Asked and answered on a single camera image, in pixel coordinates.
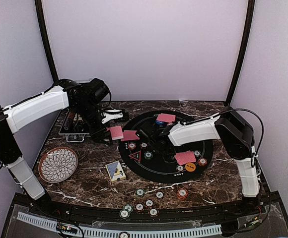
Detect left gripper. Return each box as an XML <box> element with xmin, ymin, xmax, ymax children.
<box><xmin>73</xmin><ymin>100</ymin><xmax>113</xmax><ymax>145</ymax></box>

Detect blue small blind button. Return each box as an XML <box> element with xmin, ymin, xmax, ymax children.
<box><xmin>155</xmin><ymin>120</ymin><xmax>164</xmax><ymax>125</ymax></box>

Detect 100 chips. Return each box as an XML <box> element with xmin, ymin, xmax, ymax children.
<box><xmin>141</xmin><ymin>142</ymin><xmax>147</xmax><ymax>149</ymax></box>
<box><xmin>176</xmin><ymin>165</ymin><xmax>185</xmax><ymax>172</ymax></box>

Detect red-backed card deck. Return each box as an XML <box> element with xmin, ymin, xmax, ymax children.
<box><xmin>107</xmin><ymin>125</ymin><xmax>124</xmax><ymax>140</ymax></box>

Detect green 20 chips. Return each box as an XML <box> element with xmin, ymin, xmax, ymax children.
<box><xmin>144</xmin><ymin>151</ymin><xmax>153</xmax><ymax>160</ymax></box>
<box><xmin>194</xmin><ymin>150</ymin><xmax>201</xmax><ymax>156</ymax></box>

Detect dealt card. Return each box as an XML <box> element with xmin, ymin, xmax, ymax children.
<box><xmin>121</xmin><ymin>130</ymin><xmax>140</xmax><ymax>141</ymax></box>
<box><xmin>156</xmin><ymin>113</ymin><xmax>176</xmax><ymax>123</ymax></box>
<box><xmin>175</xmin><ymin>158</ymin><xmax>196</xmax><ymax>165</ymax></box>

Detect red 5 chips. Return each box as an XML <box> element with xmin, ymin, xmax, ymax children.
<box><xmin>198</xmin><ymin>158</ymin><xmax>208</xmax><ymax>167</ymax></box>
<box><xmin>128</xmin><ymin>142</ymin><xmax>137</xmax><ymax>150</ymax></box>

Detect red triangle all-in marker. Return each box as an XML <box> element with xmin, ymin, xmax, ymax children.
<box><xmin>129</xmin><ymin>151</ymin><xmax>141</xmax><ymax>162</ymax></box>

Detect orange big blind button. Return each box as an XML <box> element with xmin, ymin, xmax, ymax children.
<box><xmin>185</xmin><ymin>162</ymin><xmax>196</xmax><ymax>172</ymax></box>

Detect black orange 100 chip stack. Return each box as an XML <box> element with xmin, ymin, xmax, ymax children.
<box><xmin>155</xmin><ymin>191</ymin><xmax>164</xmax><ymax>199</ymax></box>

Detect red 5 chip stack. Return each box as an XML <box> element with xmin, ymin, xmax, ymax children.
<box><xmin>177</xmin><ymin>188</ymin><xmax>188</xmax><ymax>200</ymax></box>

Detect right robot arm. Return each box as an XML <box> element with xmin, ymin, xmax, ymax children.
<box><xmin>136</xmin><ymin>107</ymin><xmax>260</xmax><ymax>215</ymax></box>

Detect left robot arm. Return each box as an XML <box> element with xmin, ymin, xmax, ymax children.
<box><xmin>0</xmin><ymin>78</ymin><xmax>110</xmax><ymax>216</ymax></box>

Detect aluminium poker chip case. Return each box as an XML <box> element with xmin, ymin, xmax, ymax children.
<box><xmin>57</xmin><ymin>79</ymin><xmax>96</xmax><ymax>143</ymax></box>

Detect orange chip roll in case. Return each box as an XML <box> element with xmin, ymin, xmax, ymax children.
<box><xmin>67</xmin><ymin>112</ymin><xmax>75</xmax><ymax>123</ymax></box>

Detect purple chip roll in case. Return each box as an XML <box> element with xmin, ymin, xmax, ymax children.
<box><xmin>62</xmin><ymin>121</ymin><xmax>71</xmax><ymax>131</ymax></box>

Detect black round poker mat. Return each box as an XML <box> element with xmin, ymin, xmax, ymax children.
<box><xmin>119</xmin><ymin>111</ymin><xmax>214</xmax><ymax>183</ymax></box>

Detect gold blue card box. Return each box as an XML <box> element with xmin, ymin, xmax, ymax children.
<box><xmin>105</xmin><ymin>161</ymin><xmax>126</xmax><ymax>183</ymax></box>

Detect floral ceramic plate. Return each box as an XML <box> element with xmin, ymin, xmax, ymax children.
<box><xmin>38</xmin><ymin>147</ymin><xmax>78</xmax><ymax>183</ymax></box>

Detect green 20 chip stack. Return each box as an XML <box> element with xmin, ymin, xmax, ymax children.
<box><xmin>136</xmin><ymin>188</ymin><xmax>145</xmax><ymax>197</ymax></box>

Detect fallen green 20 chip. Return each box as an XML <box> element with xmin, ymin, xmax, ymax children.
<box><xmin>119</xmin><ymin>209</ymin><xmax>130</xmax><ymax>219</ymax></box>
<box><xmin>124</xmin><ymin>204</ymin><xmax>134</xmax><ymax>213</ymax></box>

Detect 100 chip on rail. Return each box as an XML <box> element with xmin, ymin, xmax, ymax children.
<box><xmin>135</xmin><ymin>203</ymin><xmax>144</xmax><ymax>212</ymax></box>

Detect white slotted cable duct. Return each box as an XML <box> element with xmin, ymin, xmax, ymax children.
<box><xmin>16</xmin><ymin>212</ymin><xmax>222</xmax><ymax>238</ymax></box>

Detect fallen 100 chip on duct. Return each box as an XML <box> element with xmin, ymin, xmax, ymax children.
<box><xmin>119</xmin><ymin>232</ymin><xmax>130</xmax><ymax>238</ymax></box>

